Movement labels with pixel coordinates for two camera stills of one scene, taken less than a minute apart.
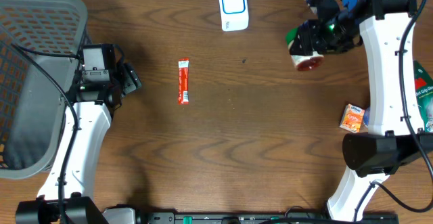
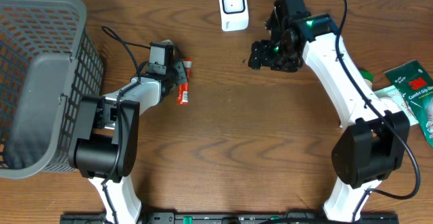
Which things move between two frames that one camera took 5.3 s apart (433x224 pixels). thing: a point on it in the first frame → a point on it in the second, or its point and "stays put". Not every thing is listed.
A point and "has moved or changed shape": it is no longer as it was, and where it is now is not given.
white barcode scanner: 233,7 stays put
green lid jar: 307,63 has moved or changed shape
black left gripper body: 128,80 → 178,76
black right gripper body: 337,36 → 276,57
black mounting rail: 258,218 stays put
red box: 184,81 stays put
